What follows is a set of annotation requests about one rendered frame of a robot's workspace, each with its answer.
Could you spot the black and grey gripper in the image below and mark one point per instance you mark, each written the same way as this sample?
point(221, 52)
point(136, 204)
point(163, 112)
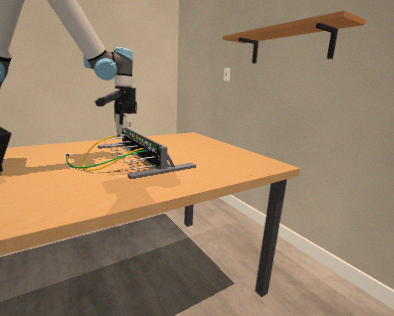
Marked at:
point(125, 104)

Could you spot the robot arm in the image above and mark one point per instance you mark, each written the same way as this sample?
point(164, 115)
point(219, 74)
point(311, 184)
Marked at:
point(75, 21)

